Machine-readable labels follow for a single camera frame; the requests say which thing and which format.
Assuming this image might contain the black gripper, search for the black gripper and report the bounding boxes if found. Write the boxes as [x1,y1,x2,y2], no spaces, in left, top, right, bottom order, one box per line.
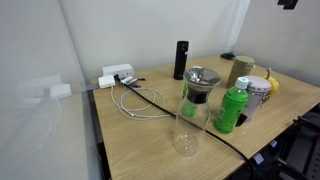
[277,0,300,10]

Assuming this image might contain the clear glass carafe silver funnel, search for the clear glass carafe silver funnel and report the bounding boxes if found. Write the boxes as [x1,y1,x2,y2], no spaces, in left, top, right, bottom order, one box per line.
[172,66,222,157]

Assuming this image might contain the tan canister with lid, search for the tan canister with lid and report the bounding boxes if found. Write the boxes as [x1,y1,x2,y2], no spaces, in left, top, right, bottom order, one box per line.
[226,55,257,89]

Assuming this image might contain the green plastic bottle white cap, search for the green plastic bottle white cap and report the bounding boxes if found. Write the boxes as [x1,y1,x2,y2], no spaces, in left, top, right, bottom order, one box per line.
[213,76,250,135]

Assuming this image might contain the small black flat object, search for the small black flat object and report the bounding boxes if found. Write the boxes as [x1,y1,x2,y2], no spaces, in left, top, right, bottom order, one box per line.
[219,52,237,61]

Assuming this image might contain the yellow pepper toy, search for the yellow pepper toy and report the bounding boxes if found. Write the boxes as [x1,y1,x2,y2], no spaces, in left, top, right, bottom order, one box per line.
[259,67,281,95]

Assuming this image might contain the white tin canister metal clasp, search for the white tin canister metal clasp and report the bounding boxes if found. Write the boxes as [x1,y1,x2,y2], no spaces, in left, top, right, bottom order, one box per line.
[236,75,273,127]

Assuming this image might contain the black metal rack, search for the black metal rack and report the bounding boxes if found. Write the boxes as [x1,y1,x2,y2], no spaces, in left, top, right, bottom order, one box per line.
[266,103,320,180]

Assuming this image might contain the small silver usb hub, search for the small silver usb hub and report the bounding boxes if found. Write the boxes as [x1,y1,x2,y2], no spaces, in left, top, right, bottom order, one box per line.
[120,75,139,86]

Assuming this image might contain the white power strip box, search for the white power strip box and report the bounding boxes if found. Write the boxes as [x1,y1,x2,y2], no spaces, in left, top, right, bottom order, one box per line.
[101,63,135,79]

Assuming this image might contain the white power adapter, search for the white power adapter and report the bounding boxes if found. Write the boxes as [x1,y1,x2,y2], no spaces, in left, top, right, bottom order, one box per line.
[98,74,117,90]

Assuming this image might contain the thick black cable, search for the thick black cable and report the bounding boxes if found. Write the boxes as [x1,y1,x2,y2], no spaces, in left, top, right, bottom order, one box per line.
[113,73,256,180]

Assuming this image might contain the white coiled cable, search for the white coiled cable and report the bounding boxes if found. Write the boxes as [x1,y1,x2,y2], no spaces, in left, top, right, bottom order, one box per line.
[110,84,173,121]

